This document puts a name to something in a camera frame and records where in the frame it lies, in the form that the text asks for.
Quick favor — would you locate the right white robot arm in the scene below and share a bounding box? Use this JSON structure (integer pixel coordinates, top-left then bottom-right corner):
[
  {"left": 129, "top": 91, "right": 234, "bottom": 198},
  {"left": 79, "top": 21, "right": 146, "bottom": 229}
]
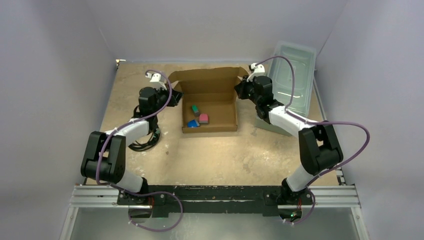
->
[{"left": 234, "top": 76, "right": 344, "bottom": 204}]

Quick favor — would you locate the pink and green small block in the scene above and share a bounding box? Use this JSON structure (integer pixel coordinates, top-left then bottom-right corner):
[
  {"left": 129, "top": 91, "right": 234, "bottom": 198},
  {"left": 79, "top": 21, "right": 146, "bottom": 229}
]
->
[{"left": 198, "top": 113, "right": 209, "bottom": 125}]

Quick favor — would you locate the green and grey small block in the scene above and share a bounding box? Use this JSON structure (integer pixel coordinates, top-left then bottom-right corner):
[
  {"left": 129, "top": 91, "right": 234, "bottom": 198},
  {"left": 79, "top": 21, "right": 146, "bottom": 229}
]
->
[{"left": 191, "top": 105, "right": 201, "bottom": 117}]

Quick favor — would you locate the aluminium frame rail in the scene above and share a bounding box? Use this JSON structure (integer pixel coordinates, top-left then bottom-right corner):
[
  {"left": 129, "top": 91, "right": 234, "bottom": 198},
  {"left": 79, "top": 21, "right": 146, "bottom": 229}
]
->
[{"left": 60, "top": 185, "right": 369, "bottom": 240}]

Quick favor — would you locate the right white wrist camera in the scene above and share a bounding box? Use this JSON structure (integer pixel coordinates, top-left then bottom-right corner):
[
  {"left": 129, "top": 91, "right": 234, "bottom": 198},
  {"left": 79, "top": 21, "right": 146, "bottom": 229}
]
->
[{"left": 246, "top": 63, "right": 266, "bottom": 82}]

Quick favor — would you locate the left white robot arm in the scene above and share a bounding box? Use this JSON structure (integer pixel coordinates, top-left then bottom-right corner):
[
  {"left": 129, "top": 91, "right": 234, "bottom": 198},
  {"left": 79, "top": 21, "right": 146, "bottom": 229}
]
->
[{"left": 80, "top": 87, "right": 183, "bottom": 205}]

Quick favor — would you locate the black coiled cable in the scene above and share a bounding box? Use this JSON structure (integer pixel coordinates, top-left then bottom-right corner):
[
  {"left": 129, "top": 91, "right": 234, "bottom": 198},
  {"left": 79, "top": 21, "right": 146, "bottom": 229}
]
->
[{"left": 127, "top": 105, "right": 162, "bottom": 153}]

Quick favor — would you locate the brown cardboard box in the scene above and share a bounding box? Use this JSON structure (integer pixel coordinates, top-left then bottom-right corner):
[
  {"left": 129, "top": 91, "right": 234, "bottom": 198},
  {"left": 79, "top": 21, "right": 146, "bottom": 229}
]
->
[{"left": 168, "top": 67, "right": 248, "bottom": 134}]

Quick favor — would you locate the blue and grey small block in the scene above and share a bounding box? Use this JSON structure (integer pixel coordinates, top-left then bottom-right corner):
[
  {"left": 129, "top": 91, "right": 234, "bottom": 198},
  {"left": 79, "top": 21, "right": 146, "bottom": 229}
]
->
[{"left": 187, "top": 119, "right": 200, "bottom": 128}]

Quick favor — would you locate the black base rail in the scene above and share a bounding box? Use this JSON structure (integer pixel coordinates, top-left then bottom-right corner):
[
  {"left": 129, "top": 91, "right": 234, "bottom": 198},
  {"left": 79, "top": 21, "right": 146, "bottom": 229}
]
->
[{"left": 117, "top": 185, "right": 313, "bottom": 219}]

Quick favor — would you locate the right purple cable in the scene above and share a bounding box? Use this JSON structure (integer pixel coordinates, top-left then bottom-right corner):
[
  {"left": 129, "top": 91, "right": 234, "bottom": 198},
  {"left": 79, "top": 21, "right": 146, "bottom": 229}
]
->
[{"left": 253, "top": 55, "right": 371, "bottom": 226}]

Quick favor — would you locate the clear plastic storage bin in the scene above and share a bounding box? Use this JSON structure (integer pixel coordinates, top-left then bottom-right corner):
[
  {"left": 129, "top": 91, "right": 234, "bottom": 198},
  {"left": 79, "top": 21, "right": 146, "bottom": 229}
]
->
[{"left": 263, "top": 41, "right": 317, "bottom": 117}]

